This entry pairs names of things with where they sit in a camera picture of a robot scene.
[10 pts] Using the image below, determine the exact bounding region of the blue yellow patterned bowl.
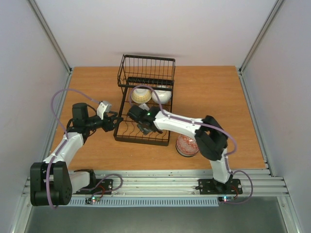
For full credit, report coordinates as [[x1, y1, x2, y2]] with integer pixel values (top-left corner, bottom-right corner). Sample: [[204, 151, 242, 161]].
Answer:
[[131, 88, 152, 104]]

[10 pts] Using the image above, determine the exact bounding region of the white bowl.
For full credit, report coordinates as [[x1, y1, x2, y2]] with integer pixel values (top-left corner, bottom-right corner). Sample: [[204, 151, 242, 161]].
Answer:
[[152, 90, 172, 104]]

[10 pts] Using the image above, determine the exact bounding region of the red geometric patterned bowl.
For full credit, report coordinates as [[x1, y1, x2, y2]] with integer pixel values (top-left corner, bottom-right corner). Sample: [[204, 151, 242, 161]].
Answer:
[[175, 134, 199, 154]]

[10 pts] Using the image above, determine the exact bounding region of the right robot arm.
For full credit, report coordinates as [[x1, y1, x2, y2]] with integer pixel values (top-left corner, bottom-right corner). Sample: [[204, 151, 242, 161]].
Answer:
[[127, 105, 232, 194]]

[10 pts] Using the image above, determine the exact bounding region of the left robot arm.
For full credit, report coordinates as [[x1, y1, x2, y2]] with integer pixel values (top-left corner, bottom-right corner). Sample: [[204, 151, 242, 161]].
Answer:
[[30, 101, 123, 208]]

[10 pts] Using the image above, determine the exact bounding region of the left small circuit board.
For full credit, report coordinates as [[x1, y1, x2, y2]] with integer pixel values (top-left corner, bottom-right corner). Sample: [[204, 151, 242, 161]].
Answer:
[[85, 197, 101, 204]]

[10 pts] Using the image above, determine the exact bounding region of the small circuit board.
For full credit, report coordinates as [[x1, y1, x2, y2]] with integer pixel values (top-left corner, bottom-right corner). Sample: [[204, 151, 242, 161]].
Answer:
[[218, 196, 235, 203], [85, 197, 101, 204]]

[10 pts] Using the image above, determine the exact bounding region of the right small circuit board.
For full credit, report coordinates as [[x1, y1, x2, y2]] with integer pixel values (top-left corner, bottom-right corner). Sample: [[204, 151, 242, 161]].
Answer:
[[218, 196, 235, 203]]

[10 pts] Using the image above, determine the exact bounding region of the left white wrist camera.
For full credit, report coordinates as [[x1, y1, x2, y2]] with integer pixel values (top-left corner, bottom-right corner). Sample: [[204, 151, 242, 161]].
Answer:
[[96, 101, 112, 120]]

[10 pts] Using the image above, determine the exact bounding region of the black wire dish rack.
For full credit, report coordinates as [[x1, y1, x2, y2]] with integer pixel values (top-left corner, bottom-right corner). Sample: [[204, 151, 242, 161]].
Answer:
[[114, 54, 175, 146]]

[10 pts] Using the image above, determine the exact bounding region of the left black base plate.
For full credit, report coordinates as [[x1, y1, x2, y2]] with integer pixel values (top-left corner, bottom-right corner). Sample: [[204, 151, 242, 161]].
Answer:
[[75, 179, 113, 195]]

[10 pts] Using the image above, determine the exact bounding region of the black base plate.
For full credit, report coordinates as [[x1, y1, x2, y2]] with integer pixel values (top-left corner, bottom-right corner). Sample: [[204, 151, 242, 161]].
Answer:
[[195, 179, 243, 195], [75, 179, 113, 195]]

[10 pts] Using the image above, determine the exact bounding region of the light blue slotted cable duct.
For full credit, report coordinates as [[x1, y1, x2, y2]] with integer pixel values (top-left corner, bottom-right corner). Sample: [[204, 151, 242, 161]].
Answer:
[[68, 197, 219, 208]]

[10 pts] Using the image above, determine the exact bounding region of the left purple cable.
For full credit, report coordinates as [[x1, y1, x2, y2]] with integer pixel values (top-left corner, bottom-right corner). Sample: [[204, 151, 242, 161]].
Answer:
[[45, 88, 123, 209]]

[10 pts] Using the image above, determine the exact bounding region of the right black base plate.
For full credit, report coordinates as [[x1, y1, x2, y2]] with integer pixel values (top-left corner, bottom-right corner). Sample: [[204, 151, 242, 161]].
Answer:
[[195, 179, 243, 195]]

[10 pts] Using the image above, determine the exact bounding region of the left aluminium corner post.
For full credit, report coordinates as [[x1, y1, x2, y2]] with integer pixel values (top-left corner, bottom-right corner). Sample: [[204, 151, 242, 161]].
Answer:
[[26, 0, 72, 74]]

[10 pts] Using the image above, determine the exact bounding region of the aluminium corner post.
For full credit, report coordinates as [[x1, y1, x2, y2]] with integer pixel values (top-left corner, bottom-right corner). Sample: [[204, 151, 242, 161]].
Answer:
[[237, 0, 285, 75], [26, 0, 72, 74]]

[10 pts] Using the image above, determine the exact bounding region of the aluminium frame rail base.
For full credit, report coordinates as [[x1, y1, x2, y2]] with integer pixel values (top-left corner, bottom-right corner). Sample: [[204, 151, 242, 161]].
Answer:
[[22, 168, 289, 197]]

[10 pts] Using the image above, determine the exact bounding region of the right aluminium corner post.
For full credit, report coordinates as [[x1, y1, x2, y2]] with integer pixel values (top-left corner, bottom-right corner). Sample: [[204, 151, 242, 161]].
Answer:
[[237, 0, 285, 75]]

